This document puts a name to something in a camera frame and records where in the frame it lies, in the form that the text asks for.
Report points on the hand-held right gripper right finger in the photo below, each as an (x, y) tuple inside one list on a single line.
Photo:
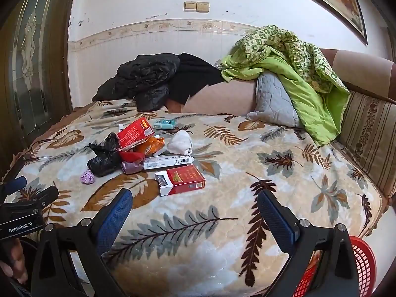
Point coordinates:
[(275, 219)]

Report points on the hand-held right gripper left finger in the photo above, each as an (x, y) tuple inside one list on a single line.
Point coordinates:
[(116, 216)]

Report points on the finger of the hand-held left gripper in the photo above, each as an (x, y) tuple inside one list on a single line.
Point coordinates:
[(46, 195), (15, 184)]

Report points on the lilac wrapper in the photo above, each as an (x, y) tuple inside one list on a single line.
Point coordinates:
[(87, 177)]

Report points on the red and mauve wrapper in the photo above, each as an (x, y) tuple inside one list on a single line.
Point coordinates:
[(131, 167)]

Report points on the black plastic bag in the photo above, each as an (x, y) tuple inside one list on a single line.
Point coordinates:
[(103, 164)]

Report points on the white medicine box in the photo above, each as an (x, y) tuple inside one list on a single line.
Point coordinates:
[(164, 163)]

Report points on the orange snack wrapper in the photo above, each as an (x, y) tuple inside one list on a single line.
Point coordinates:
[(151, 147)]

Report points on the red cigarette box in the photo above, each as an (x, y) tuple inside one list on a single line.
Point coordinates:
[(185, 179)]

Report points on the red orange cardboard box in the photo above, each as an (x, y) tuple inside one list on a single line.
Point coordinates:
[(136, 133)]

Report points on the red plastic basket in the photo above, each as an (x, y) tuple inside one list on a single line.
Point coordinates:
[(362, 260)]

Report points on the white tissue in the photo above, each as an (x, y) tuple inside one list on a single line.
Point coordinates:
[(181, 142)]

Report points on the teal tissue packet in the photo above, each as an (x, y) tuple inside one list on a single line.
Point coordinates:
[(164, 124)]

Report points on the person's left hand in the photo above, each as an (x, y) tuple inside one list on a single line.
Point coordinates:
[(15, 261)]

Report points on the leaf print blanket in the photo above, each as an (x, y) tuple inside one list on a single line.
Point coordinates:
[(216, 222)]

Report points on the grey quilted pillow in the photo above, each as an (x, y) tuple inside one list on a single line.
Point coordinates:
[(272, 99)]

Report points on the striped sofa cushion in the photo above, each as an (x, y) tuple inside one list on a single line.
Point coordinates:
[(368, 136)]

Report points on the green patterned quilt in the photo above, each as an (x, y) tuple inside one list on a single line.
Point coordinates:
[(297, 92)]

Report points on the pink brown sofa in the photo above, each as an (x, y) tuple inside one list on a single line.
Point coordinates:
[(222, 99)]

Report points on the dark door with patterned glass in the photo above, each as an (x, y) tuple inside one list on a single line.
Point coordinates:
[(27, 52)]

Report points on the black puffer jacket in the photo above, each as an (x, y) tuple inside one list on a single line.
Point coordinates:
[(139, 74)]

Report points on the black cloth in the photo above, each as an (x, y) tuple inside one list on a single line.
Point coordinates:
[(191, 80)]

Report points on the small shiny silver object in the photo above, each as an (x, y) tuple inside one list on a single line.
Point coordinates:
[(218, 64)]

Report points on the gold light switch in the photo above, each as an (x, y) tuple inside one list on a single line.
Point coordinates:
[(190, 6), (203, 7)]

